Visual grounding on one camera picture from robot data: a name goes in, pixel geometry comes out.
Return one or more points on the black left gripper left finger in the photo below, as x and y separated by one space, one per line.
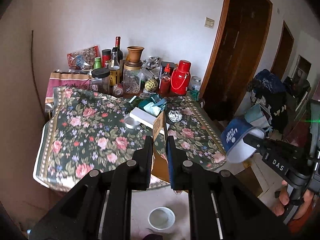
99 205

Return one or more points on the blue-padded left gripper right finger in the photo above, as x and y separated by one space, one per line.
220 206

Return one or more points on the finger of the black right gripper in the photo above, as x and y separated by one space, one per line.
254 141

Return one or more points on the brown cardboard box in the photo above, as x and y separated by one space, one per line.
159 134

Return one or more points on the foil ball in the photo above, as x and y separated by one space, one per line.
175 116

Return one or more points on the round metal tin lid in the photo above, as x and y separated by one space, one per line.
131 123

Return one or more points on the teal packaging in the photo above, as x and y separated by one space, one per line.
153 105

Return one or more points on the white trash bucket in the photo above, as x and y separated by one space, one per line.
161 218

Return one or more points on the person's right hand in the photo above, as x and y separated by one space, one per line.
279 208

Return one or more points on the light blue paper bag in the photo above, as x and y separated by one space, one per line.
259 117

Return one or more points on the blue patterned cloth pile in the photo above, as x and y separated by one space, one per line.
265 83

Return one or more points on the green crumpled plastic bag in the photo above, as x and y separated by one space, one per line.
194 94

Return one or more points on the brown wooden door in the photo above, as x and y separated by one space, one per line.
236 58

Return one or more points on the floral green tablecloth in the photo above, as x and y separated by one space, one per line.
87 131

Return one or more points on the small glass jar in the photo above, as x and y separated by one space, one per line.
195 83

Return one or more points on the red thermos jug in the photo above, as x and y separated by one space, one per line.
180 78

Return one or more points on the red sauce squeeze bottle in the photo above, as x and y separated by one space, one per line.
165 80

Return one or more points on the long white box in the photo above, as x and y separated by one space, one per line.
149 120

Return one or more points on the yellow-green bumpy fruit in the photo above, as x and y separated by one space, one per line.
151 85

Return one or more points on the crumpled silver foil bag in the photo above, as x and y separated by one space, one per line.
152 64

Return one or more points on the small red-lid jar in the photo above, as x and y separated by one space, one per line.
117 90

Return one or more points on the black-lid glass jar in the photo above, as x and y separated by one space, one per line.
100 80

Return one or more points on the pink striped paper bag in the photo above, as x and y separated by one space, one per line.
66 79

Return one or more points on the tall clear storage jar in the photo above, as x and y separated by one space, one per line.
131 77

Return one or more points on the yellow-label oil bottle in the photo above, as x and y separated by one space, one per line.
114 68

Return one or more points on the green plastic bottle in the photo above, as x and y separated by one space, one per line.
97 63

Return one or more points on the terracotta clay pot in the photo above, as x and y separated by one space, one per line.
134 53

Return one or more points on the red snack bag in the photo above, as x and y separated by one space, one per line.
83 59

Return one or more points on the red black canister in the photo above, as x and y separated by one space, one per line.
106 57

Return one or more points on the dark wine bottle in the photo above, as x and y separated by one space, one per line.
119 52

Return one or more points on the beige wall switch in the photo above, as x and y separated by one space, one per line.
209 23

